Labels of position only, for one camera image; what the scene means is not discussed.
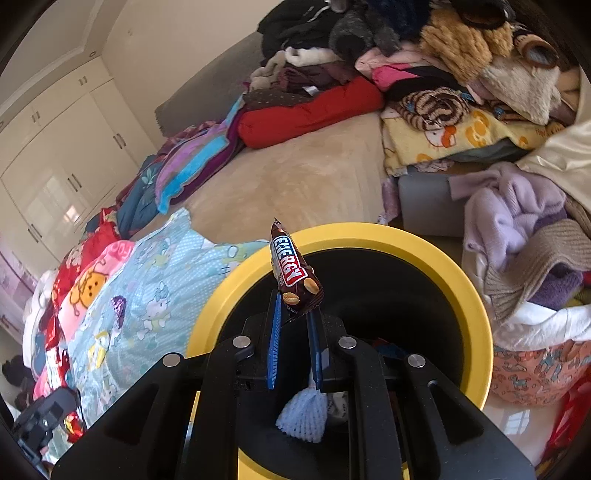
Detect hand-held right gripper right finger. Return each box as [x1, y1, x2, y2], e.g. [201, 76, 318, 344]
[305, 310, 537, 480]

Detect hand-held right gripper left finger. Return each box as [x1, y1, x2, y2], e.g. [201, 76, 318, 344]
[51, 291, 283, 480]

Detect red thin wrapper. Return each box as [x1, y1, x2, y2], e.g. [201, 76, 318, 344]
[64, 413, 86, 444]

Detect white printed plastic bag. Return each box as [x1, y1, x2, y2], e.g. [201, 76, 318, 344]
[327, 392, 355, 422]

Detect white foam fruit net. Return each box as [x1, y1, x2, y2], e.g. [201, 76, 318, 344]
[276, 385, 329, 443]

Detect brown candy bar wrapper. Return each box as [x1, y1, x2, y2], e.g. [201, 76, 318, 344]
[269, 217, 325, 317]

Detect black bin with yellow rim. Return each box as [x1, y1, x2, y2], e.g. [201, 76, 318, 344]
[185, 222, 494, 480]

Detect dark slippers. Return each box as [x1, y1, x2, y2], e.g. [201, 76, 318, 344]
[2, 355, 35, 411]

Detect light blue cat print blanket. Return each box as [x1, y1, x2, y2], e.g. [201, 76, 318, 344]
[46, 208, 273, 462]

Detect pink bear print blanket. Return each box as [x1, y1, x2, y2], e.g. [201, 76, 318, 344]
[34, 240, 137, 402]

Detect beige bed sheet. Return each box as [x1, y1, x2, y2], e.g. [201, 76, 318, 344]
[131, 111, 393, 245]

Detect grey storage box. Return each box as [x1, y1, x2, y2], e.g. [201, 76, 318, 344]
[398, 173, 467, 227]

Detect red floral quilt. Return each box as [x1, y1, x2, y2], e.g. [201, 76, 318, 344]
[51, 210, 123, 296]

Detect striped purple pillow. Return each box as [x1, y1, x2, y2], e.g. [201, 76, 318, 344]
[154, 95, 245, 214]

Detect blue floral quilt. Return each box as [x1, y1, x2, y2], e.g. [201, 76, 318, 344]
[115, 154, 171, 238]

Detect dark red patterned blanket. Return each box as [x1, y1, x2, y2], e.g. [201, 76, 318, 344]
[159, 121, 227, 153]

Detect pink horse print basket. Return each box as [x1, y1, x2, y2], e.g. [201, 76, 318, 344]
[489, 339, 591, 407]

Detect red garment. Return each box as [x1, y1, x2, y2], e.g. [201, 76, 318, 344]
[238, 76, 386, 149]

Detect lavender sweater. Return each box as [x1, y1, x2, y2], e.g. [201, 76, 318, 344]
[450, 161, 568, 273]

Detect brown knit garment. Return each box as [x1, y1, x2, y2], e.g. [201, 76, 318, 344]
[482, 219, 591, 324]

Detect grey headboard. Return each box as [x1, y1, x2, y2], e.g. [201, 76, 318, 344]
[154, 30, 273, 137]

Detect yellow cartoon print blanket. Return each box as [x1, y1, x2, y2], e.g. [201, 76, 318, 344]
[381, 104, 555, 176]

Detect red bag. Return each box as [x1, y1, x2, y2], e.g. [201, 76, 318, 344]
[545, 383, 587, 462]

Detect white wardrobe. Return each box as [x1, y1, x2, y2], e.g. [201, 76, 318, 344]
[0, 58, 158, 278]

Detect maroon garment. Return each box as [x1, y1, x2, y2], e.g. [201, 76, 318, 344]
[277, 60, 356, 93]

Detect tiger striped garment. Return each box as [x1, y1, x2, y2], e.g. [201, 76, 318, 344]
[399, 88, 472, 132]

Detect white fleece garment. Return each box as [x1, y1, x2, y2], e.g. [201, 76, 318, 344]
[252, 46, 342, 88]

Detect pink garment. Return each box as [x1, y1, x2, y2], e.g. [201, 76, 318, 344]
[355, 46, 444, 90]

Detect grey fuzzy garment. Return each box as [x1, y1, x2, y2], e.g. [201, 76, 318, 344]
[329, 4, 402, 68]

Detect cream satin fabric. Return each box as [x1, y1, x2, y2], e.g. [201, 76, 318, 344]
[515, 120, 591, 208]

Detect tan fuzzy garment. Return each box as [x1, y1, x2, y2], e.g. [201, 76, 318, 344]
[419, 9, 515, 84]

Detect cream fleece garment brown cuff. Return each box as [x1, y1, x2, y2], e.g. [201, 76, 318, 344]
[480, 28, 578, 125]

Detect dark blue fuzzy garment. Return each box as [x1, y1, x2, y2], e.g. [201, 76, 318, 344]
[365, 0, 430, 42]

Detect black plush garment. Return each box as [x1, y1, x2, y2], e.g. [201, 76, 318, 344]
[450, 0, 513, 28]

